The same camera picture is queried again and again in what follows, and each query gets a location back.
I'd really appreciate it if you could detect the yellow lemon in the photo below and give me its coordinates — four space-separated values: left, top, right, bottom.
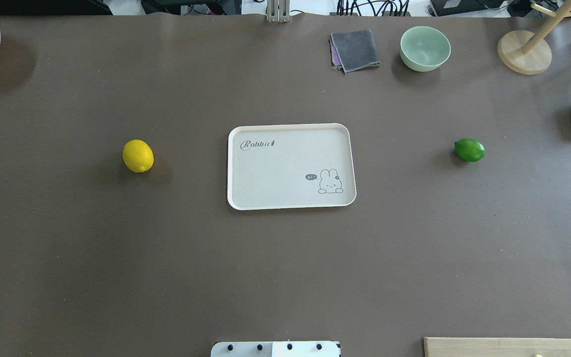
122 139 154 173

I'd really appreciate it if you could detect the green lime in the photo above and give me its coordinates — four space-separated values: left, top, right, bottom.
454 138 486 162

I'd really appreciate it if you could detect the cream rabbit print tray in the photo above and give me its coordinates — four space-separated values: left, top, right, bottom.
227 123 357 211

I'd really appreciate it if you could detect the purple cloth under grey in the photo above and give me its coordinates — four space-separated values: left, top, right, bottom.
329 39 342 70

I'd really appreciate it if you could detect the grey folded cloth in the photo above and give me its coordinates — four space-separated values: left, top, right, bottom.
329 29 380 74

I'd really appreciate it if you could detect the mint green bowl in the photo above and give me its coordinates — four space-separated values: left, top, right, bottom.
400 26 452 72

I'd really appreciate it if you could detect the wooden cutting board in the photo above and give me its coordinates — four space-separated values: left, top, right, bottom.
423 337 571 357

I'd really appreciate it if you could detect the wooden mug tree stand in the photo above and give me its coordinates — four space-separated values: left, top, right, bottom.
498 0 571 75

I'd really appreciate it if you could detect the aluminium camera post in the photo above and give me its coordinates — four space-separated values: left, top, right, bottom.
266 0 290 23

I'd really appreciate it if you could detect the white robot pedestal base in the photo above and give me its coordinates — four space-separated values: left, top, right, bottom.
210 340 342 357

